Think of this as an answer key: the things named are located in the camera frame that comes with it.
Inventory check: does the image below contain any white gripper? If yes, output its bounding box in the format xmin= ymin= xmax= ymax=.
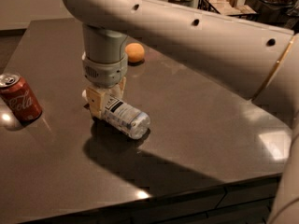
xmin=82 ymin=53 xmax=128 ymax=119

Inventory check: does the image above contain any clear plastic water bottle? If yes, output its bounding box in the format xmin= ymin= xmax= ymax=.
xmin=81 ymin=90 xmax=151 ymax=141

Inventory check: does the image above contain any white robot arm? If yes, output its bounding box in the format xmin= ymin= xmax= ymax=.
xmin=63 ymin=0 xmax=299 ymax=224

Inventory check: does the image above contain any orange fruit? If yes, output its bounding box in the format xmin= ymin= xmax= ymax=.
xmin=125 ymin=43 xmax=145 ymax=63

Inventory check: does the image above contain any red Coca-Cola can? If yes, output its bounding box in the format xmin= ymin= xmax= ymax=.
xmin=0 ymin=73 xmax=42 ymax=122

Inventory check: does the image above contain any black box under jar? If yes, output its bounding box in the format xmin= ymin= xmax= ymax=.
xmin=245 ymin=0 xmax=299 ymax=33

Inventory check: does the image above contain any black wire napkin basket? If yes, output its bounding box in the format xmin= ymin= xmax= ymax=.
xmin=198 ymin=0 xmax=258 ymax=21

